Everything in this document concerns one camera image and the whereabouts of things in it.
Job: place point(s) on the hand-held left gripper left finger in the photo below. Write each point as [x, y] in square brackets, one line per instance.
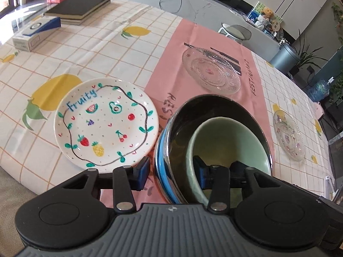
[141, 174]

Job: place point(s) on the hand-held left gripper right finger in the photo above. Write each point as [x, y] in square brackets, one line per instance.
[201, 174]

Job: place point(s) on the blue steel bowl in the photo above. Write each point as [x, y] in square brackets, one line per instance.
[182, 128]

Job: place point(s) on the green ceramic bowl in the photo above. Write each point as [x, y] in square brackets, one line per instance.
[241, 139]

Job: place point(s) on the fruit painted ceramic plate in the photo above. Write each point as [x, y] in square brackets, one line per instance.
[107, 128]

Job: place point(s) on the floral print glass plate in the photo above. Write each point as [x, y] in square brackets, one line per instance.
[289, 136]

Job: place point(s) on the clear glass plate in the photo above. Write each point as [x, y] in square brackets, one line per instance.
[211, 72]

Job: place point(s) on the pink printed placemat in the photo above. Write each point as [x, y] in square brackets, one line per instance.
[171, 67]

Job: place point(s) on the pink fan heater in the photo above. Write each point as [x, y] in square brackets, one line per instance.
[319, 109]

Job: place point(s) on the grey trash bin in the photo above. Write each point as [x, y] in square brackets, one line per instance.
[285, 57]

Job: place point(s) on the blue water bottle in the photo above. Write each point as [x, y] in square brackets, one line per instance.
[320, 89]

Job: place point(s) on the grey stool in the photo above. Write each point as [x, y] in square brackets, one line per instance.
[238, 32]

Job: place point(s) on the long leaf potted plant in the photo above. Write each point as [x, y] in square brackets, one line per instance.
[308, 56]

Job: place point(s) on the trailing ivy plant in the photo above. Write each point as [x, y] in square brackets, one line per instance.
[338, 85]

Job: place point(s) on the thick black book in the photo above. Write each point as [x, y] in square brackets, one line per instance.
[88, 18]

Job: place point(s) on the teddy bear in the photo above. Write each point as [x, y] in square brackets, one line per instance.
[265, 16]

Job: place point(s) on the painted picture board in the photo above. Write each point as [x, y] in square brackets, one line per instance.
[254, 12]

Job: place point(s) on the marble tv cabinet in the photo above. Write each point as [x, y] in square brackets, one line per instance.
[206, 2]

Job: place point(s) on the white and blue box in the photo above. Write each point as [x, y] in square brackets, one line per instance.
[34, 36]

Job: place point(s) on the thin black book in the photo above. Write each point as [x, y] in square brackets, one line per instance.
[77, 5]

